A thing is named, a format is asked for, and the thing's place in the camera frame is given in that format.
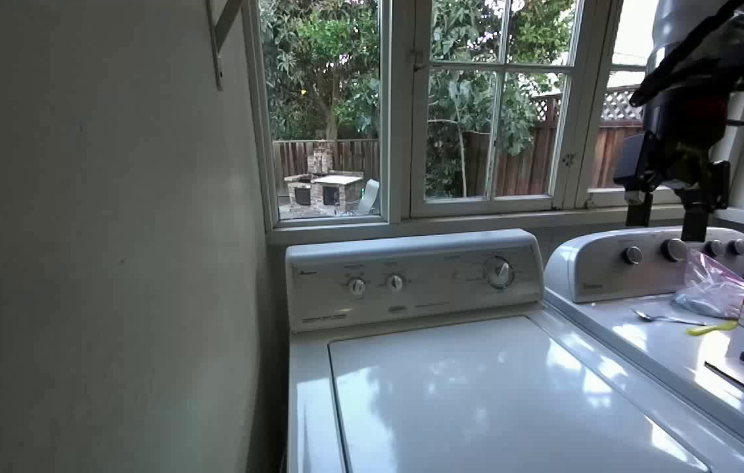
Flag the outdoor patio table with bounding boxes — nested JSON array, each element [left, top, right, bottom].
[[311, 170, 367, 212]]

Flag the white window frame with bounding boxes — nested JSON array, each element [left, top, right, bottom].
[[243, 0, 744, 242]]

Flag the wooden garden fence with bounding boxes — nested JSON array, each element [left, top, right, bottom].
[[270, 90, 744, 196]]

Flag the white washing machine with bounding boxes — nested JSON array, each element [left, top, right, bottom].
[[281, 228, 744, 473]]

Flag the clear plastic bag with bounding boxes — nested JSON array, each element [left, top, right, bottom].
[[671, 249, 744, 320]]

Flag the white dryer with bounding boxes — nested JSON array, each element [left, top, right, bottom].
[[541, 222, 744, 467]]

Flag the metal spoon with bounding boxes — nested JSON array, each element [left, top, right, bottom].
[[632, 308, 707, 328]]

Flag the white wall shelf bracket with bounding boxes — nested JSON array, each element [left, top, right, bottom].
[[202, 0, 247, 92]]

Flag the green garden trees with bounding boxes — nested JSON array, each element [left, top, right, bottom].
[[260, 0, 578, 199]]

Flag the yellow plastic utensil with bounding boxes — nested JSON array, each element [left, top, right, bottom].
[[686, 318, 742, 339]]

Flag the large silver timer dial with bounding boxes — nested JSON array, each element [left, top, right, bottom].
[[483, 255, 517, 291]]

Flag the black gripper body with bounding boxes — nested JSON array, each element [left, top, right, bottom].
[[613, 81, 737, 217]]

